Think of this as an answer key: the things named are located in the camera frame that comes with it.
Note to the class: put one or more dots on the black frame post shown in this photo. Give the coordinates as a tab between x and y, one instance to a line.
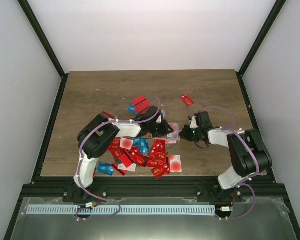
32	19
267	25

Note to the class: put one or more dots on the red VIP card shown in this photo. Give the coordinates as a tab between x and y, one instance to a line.
160	156
160	171

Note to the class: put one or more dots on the white card red circle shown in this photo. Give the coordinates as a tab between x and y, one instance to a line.
175	164

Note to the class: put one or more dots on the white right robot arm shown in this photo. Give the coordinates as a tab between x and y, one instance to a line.
249	154

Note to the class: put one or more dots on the black frame post left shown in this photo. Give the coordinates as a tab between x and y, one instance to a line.
32	19

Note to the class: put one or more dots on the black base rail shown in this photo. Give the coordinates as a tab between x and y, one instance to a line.
203	188

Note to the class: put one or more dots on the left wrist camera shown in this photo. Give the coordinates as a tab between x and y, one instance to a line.
160	117

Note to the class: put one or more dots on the small red card far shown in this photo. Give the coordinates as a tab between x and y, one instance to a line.
187	100

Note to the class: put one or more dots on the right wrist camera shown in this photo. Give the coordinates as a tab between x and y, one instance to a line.
192	122

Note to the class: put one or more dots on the pink card holder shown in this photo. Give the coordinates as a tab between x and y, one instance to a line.
174	136

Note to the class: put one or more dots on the white card red dot left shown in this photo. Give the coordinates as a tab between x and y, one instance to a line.
126	143

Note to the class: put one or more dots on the blue card near edge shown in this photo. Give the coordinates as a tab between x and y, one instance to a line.
105	168

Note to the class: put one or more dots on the black frame post right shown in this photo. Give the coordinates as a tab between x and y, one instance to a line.
267	25

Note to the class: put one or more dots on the red striped card left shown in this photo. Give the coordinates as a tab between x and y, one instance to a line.
108	115

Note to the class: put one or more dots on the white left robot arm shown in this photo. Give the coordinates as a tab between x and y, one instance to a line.
96	138

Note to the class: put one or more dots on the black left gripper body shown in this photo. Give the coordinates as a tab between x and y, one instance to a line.
157	131

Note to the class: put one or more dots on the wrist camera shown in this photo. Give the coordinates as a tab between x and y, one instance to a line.
192	122
160	117

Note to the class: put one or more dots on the light blue slotted cable duct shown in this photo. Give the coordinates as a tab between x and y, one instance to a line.
106	210

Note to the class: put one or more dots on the blue card in pile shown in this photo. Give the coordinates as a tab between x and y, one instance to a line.
141	144

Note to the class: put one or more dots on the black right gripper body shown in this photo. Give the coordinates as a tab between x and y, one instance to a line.
191	136

